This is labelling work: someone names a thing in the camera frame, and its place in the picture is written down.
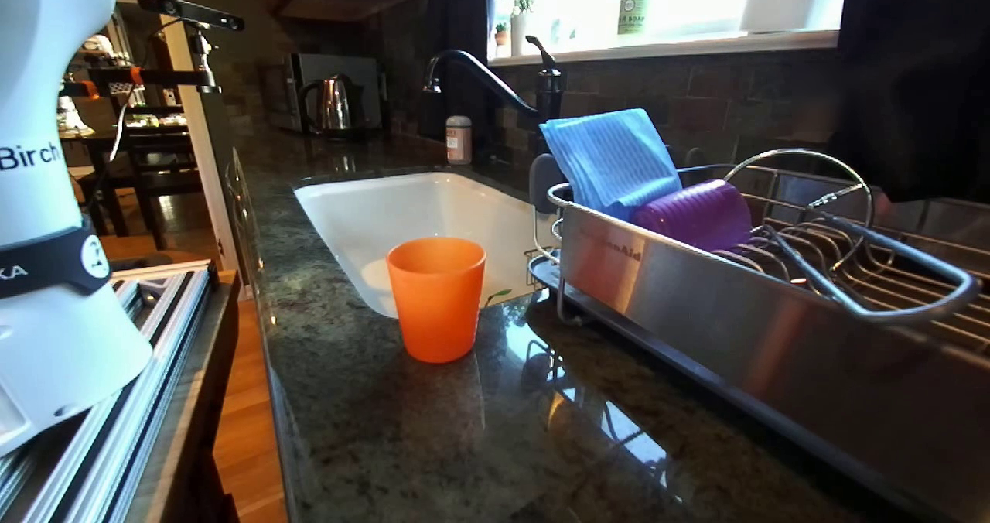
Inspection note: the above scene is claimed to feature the purple plastic cup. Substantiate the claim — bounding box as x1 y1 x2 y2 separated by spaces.
632 179 754 254

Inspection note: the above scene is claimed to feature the camera on mount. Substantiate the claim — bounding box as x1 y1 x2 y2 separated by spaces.
62 0 247 98

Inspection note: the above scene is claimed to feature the white vase with plant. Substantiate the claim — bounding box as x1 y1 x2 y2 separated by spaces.
493 0 537 58

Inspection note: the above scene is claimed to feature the dark wooden dining table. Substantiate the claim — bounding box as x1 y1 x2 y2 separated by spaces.
60 123 203 251

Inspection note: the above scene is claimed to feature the dark curtain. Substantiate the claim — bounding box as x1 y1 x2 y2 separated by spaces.
829 0 990 203

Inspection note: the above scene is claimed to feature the stainless steel dish rack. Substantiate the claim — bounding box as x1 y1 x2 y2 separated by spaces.
527 147 990 523

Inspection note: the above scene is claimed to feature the small pink soap bottle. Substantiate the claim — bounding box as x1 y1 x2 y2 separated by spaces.
445 115 474 166

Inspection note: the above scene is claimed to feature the blue paper towel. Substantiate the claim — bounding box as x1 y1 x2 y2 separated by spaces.
538 108 684 223

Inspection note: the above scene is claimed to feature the white sink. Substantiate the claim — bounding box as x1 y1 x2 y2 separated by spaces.
293 170 559 320

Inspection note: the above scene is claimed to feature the orange plastic cup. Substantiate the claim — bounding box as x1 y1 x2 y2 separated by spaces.
386 236 488 364

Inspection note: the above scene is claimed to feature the black tap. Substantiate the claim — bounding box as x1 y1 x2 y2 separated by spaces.
421 35 570 134

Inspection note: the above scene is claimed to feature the green label soap bottle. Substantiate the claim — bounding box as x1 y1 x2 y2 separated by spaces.
616 0 653 37

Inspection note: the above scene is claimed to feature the steel kettle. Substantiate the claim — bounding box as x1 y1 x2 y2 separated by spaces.
299 73 366 138

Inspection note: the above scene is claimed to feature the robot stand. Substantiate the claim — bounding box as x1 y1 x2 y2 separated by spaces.
0 254 241 523

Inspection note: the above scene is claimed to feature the window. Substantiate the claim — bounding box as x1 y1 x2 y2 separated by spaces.
486 0 848 66

